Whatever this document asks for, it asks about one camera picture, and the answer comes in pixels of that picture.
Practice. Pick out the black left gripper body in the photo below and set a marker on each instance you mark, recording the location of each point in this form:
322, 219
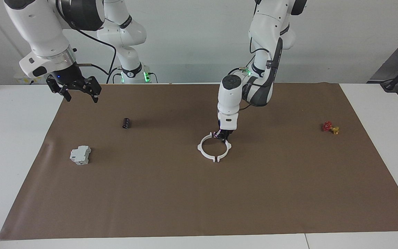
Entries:
224, 133

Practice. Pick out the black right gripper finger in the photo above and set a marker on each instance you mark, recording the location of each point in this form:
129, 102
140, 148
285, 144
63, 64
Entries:
67, 95
94, 97

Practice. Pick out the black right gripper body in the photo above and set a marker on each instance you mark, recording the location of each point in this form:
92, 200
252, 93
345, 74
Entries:
71, 79

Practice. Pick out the white half pipe clamp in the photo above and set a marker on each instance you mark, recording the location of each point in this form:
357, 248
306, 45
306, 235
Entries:
201, 150
227, 149

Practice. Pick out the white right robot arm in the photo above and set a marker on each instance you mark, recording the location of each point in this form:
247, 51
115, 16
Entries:
40, 31

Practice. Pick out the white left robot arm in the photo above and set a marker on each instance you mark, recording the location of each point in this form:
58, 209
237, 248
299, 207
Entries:
228, 97

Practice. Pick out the black cylindrical capacitor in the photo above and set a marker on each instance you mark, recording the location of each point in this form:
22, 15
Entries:
126, 123

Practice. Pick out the white circuit breaker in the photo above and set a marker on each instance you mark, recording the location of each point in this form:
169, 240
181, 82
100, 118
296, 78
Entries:
79, 155

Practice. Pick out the brown table mat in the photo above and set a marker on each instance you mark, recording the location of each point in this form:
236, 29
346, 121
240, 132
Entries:
185, 193

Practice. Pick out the white wall power socket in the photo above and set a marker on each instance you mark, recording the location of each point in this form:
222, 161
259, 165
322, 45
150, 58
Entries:
21, 80

